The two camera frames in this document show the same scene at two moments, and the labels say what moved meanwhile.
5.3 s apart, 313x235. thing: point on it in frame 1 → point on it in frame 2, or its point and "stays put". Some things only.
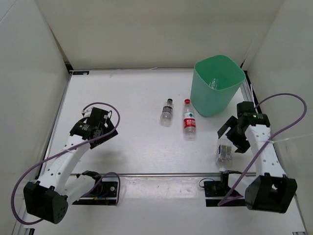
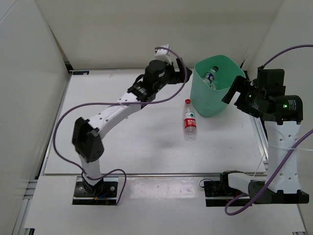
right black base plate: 214,191 stays put
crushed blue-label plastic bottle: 223,153 → 209,77
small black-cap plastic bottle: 166,117 → 214,70
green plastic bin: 215,81 stays put
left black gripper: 101,140 → 176,76
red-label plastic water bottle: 189,122 stays put
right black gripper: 242,145 → 237,83
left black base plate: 104,193 stays put
